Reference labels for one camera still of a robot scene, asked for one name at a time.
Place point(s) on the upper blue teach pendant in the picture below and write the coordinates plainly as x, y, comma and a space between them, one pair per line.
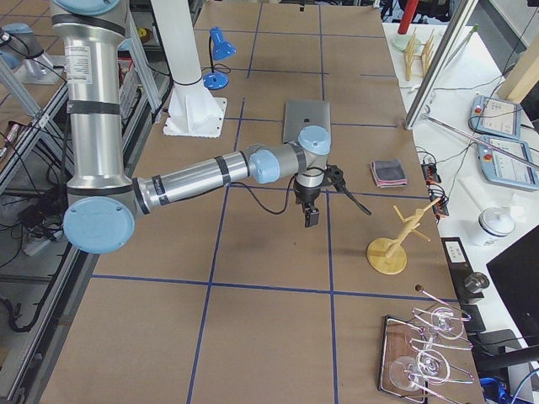
495, 117

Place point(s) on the grey laptop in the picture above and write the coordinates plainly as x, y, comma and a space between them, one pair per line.
302, 113

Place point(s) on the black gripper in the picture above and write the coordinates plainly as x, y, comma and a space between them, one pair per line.
306, 196

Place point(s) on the white ceramic lidded pot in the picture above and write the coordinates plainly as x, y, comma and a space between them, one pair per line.
493, 224

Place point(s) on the black monitor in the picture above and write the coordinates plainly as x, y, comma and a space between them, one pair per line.
515, 276

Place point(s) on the blue teach pendant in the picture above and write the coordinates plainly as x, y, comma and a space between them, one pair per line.
498, 159
495, 117

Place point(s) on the wooden mug tree stand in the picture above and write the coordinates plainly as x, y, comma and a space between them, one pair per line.
386, 255

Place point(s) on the dark tray with wire rack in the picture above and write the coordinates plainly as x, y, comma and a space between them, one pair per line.
404, 338

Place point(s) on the lower blue teach pendant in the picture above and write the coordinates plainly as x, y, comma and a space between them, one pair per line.
498, 159

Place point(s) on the wooden dish rack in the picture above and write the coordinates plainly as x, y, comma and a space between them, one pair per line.
415, 50

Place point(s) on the black box with white label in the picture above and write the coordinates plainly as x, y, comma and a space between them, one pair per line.
459, 266

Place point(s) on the upper clear wine glass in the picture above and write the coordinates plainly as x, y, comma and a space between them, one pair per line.
446, 323

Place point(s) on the green glass plate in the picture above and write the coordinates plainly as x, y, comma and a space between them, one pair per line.
400, 42

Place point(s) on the clear wine glass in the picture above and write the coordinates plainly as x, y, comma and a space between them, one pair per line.
446, 323
410, 373

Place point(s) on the aluminium frame profile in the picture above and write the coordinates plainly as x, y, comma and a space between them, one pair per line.
447, 43

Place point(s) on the folded grey pink cloth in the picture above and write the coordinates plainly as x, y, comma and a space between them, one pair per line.
388, 173

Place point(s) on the white plastic basket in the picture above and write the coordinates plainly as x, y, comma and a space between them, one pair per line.
128, 86

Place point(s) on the red cylinder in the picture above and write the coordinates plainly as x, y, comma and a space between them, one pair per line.
408, 16

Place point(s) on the white camera stand column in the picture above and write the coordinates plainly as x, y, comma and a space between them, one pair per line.
192, 110

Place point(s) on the lower clear wine glass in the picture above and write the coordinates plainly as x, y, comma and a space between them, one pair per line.
410, 373

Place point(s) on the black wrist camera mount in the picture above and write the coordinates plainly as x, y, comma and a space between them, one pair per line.
333, 176

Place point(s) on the metal knob weight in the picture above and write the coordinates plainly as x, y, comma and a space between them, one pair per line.
475, 283

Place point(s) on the blue desk lamp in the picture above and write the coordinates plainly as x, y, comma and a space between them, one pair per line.
219, 50

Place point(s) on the black orange power strip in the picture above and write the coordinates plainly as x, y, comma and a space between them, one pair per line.
435, 191

